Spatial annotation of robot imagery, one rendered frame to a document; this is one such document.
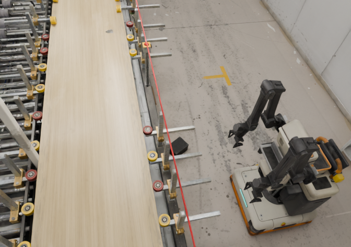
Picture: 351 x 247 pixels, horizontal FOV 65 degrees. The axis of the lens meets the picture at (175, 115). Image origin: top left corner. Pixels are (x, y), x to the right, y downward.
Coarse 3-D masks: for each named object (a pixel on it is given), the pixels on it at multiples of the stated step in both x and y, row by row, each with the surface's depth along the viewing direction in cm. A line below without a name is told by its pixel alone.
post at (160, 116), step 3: (159, 114) 209; (162, 114) 209; (159, 117) 211; (162, 117) 212; (159, 120) 214; (162, 120) 215; (159, 123) 217; (162, 123) 218; (159, 126) 221; (162, 126) 222; (159, 129) 224; (162, 129) 224; (159, 132) 227; (162, 132) 228; (159, 135) 231; (162, 135) 232; (159, 144) 242
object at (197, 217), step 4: (212, 212) 200; (216, 212) 201; (192, 216) 198; (196, 216) 198; (200, 216) 198; (204, 216) 198; (208, 216) 198; (212, 216) 200; (172, 220) 195; (192, 220) 197; (172, 224) 194
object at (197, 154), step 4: (196, 152) 230; (200, 152) 230; (176, 156) 227; (180, 156) 227; (184, 156) 227; (188, 156) 227; (192, 156) 228; (196, 156) 230; (200, 156) 231; (156, 160) 223; (160, 160) 223; (172, 160) 227
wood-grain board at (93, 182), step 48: (96, 0) 343; (96, 48) 288; (48, 96) 245; (96, 96) 249; (48, 144) 216; (96, 144) 219; (144, 144) 222; (48, 192) 193; (96, 192) 195; (144, 192) 198; (48, 240) 174; (96, 240) 176; (144, 240) 178
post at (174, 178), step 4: (172, 172) 179; (176, 172) 178; (172, 176) 182; (176, 176) 181; (172, 180) 185; (176, 180) 187; (172, 184) 191; (176, 184) 192; (172, 188) 196; (172, 192) 203
